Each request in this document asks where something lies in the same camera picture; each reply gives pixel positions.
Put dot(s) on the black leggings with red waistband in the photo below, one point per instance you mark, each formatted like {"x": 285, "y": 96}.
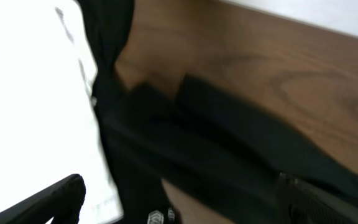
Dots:
{"x": 219, "y": 150}

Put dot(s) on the white garment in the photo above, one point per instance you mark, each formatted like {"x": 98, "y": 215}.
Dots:
{"x": 48, "y": 129}

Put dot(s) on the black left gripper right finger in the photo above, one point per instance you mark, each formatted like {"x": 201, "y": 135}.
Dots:
{"x": 302, "y": 203}

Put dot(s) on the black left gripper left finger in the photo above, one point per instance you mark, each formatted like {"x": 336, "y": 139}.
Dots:
{"x": 59, "y": 203}

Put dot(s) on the black shirt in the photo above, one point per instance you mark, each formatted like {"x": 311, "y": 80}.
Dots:
{"x": 107, "y": 25}

